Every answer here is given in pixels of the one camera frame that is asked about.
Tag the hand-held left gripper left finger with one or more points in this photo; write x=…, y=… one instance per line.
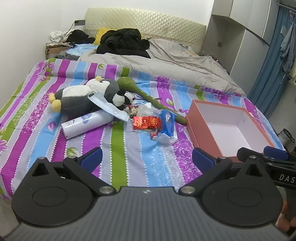
x=92, y=159

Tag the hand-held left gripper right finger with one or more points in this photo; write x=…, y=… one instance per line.
x=201, y=160

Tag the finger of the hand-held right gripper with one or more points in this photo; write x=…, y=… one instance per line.
x=276, y=153
x=244, y=152

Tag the orange cardboard box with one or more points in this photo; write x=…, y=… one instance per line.
x=231, y=129

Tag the blue tissue packet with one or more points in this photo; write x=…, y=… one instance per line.
x=166, y=126

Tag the blue face mask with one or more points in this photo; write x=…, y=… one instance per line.
x=106, y=106

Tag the red foil packet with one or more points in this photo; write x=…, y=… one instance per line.
x=145, y=122

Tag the black white panda plush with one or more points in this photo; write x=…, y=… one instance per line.
x=119, y=98

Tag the person's right hand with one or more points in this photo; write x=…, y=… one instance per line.
x=290, y=222

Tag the small trash bin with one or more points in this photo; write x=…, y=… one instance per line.
x=285, y=134

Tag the white spray bottle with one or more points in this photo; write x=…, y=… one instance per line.
x=85, y=122

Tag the striped floral bed sheet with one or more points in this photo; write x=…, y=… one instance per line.
x=143, y=153

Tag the grey white penguin plush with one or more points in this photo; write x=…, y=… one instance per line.
x=76, y=97

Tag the blue curtain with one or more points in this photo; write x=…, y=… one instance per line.
x=268, y=81

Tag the green massage hammer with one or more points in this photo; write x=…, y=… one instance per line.
x=152, y=99

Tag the grey duvet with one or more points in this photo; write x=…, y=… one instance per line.
x=185, y=67

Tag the hanging denim clothes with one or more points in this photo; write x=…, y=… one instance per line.
x=288, y=53

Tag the dark grey cloth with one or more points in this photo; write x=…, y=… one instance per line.
x=61, y=55

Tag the light blue cloth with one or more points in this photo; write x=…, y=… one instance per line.
x=85, y=49

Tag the brown cardboard box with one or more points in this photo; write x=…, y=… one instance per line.
x=53, y=51

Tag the grey wardrobe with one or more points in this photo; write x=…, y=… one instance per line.
x=231, y=34

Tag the large black clothes pile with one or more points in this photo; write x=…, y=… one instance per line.
x=124, y=41

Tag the small black clothes pile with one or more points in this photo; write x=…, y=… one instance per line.
x=79, y=37

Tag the yellow pillow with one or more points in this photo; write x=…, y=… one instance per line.
x=100, y=36

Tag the white crumpled cloth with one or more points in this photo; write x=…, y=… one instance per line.
x=55, y=37

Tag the beige quilted headboard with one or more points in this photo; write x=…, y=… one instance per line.
x=161, y=25

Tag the black wall outlet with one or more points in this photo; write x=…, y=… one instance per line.
x=79, y=22

